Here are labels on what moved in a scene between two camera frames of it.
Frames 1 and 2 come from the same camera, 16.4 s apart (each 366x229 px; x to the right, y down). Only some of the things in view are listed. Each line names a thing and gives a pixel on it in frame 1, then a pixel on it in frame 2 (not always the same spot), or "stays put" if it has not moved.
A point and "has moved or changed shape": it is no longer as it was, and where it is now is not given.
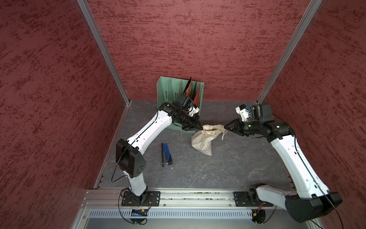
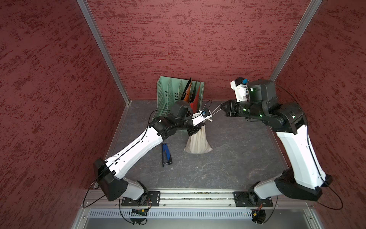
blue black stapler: x=166 y=157 stays put
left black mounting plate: x=152 y=200 stays put
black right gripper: x=237 y=126 to x=231 y=110
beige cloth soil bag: x=202 y=140 has moved or changed shape
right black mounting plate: x=241 y=199 stays put
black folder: x=187 y=86 stays put
